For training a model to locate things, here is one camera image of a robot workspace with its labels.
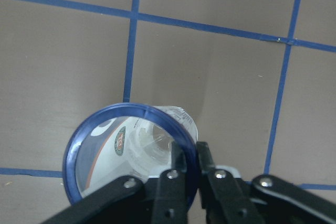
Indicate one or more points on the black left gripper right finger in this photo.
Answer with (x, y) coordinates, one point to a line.
(221, 195)

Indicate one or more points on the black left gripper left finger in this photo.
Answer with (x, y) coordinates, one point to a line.
(170, 203)

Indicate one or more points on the white blue tennis ball can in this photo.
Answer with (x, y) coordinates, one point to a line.
(129, 139)

